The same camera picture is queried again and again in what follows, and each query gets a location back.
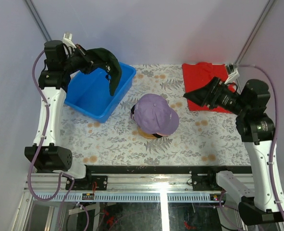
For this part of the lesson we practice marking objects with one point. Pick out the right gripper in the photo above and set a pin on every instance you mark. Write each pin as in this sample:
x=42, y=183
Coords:
x=201, y=96

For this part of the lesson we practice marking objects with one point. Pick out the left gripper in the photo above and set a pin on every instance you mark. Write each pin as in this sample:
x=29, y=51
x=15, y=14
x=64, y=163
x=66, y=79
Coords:
x=89, y=61

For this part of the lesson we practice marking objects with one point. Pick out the dark green cap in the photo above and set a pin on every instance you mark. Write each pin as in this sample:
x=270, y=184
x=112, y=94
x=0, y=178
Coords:
x=110, y=64

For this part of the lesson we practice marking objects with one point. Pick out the red cloth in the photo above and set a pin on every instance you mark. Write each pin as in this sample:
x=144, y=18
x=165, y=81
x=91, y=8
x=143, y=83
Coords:
x=199, y=75

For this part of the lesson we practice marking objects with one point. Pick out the pink cap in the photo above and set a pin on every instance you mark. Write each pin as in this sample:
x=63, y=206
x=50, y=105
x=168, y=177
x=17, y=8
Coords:
x=153, y=118

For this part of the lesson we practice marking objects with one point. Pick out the purple cap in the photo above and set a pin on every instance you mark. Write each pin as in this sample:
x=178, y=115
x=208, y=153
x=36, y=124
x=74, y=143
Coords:
x=154, y=98

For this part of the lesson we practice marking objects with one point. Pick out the wooden hat stand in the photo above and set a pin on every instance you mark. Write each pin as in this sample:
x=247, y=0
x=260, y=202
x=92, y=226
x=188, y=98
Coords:
x=146, y=135

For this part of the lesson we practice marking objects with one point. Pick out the black baseball cap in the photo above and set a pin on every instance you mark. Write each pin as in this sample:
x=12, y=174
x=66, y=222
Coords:
x=159, y=136

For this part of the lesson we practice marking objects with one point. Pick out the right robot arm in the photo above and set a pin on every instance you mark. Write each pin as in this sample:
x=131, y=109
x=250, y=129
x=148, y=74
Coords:
x=265, y=203

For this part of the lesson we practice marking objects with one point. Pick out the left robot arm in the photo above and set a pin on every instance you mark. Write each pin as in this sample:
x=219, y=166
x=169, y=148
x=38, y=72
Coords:
x=61, y=60

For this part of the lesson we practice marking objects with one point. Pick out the blue plastic bin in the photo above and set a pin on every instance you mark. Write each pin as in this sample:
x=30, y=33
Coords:
x=89, y=94

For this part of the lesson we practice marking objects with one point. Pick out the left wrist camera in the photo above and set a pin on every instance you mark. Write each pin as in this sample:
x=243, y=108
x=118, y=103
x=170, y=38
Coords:
x=67, y=39

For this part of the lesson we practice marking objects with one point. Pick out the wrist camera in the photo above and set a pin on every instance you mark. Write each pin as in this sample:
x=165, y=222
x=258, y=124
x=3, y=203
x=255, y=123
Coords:
x=67, y=39
x=232, y=72

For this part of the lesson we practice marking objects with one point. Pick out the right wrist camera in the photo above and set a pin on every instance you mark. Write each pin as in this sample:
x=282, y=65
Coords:
x=232, y=72

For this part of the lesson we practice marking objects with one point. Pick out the left frame post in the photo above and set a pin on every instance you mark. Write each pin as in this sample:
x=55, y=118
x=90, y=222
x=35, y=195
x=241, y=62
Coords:
x=37, y=18

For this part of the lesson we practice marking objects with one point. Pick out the frame post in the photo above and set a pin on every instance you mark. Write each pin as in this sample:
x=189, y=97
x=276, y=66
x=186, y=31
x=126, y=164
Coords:
x=261, y=19
x=37, y=18

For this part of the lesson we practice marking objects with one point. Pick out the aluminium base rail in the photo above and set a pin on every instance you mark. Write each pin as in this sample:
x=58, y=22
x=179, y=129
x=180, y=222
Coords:
x=125, y=183

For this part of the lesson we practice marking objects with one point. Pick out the right frame post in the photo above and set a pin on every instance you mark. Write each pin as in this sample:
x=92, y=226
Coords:
x=261, y=19

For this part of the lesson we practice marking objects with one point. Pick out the slotted cable duct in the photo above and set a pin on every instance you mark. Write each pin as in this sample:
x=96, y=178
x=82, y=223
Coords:
x=192, y=197

